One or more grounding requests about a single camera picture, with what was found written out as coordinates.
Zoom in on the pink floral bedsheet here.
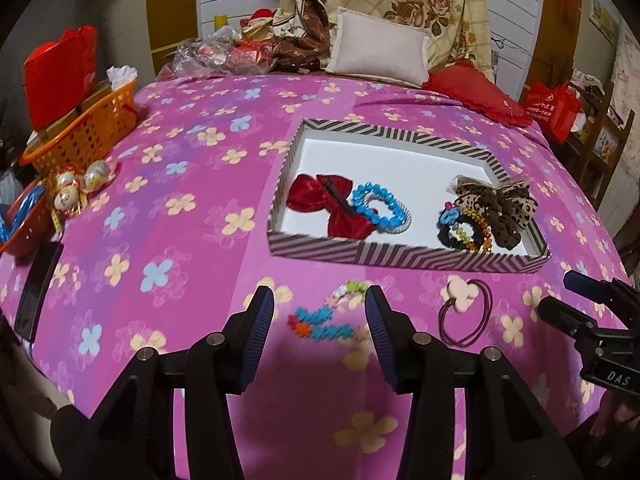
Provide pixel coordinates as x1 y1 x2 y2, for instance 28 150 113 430
0 72 632 480

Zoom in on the white tissue paper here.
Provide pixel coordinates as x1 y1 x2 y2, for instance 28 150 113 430
106 65 139 89

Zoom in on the floral curtain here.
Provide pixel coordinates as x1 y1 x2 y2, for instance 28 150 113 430
610 30 640 181

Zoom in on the red bow hair clip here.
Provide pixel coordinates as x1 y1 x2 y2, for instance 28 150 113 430
286 173 376 238

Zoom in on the orange plastic basket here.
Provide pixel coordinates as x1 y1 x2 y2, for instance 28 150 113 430
20 77 140 176

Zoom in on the brown patterned cloth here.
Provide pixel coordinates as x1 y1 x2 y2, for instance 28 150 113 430
272 0 334 74

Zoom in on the person's right hand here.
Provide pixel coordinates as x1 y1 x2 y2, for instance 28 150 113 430
592 394 640 442

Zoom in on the small white pillow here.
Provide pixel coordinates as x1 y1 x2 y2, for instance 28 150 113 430
325 7 435 87

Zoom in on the framed wall picture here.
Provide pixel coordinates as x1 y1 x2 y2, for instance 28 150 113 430
590 0 619 44

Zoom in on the brown cardboard box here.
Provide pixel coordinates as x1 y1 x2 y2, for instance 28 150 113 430
27 82 118 147

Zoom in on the amber bead bracelet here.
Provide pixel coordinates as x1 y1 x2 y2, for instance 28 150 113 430
449 212 495 254

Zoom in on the black phone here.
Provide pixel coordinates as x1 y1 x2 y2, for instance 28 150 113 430
15 241 65 344

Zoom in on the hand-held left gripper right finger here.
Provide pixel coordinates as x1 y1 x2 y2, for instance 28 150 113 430
364 285 585 480

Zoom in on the striped cardboard box tray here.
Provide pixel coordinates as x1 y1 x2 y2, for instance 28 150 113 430
267 119 551 273

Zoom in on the silver white bracelet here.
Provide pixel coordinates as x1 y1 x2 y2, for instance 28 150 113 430
370 199 414 235

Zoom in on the wooden chair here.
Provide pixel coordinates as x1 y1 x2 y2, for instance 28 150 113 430
555 67 637 211

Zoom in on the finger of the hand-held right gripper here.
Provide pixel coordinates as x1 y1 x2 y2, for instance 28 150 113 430
563 270 640 313
539 296 603 342

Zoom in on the blue bead bracelet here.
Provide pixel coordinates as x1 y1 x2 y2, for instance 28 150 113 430
352 183 407 231

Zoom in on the clear plastic bag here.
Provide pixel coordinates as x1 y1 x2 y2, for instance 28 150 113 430
165 25 275 81

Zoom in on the red frilled pillow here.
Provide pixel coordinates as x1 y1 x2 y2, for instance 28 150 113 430
422 62 532 129

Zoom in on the leopard print bow scrunchie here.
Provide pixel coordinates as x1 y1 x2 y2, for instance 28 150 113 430
452 176 539 251

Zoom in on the maroon hair tie cream flower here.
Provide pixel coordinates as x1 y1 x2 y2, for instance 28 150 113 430
438 279 494 347

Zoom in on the red paper bag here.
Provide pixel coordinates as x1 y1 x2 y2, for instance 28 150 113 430
24 25 99 131

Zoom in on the colourful flower bead bracelet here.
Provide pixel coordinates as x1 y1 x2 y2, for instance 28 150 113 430
287 282 372 344

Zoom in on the red santa plush toy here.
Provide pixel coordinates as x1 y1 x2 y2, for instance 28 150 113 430
240 8 281 41

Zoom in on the black orange bead bracelet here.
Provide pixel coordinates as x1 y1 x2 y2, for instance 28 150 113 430
438 202 497 252

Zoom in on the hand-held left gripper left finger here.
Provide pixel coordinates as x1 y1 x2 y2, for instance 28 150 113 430
62 285 276 480

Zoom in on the red shopping bag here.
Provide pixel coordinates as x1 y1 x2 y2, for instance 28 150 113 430
525 81 584 144

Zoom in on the red plastic basket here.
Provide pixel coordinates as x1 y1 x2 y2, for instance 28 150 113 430
0 182 59 259

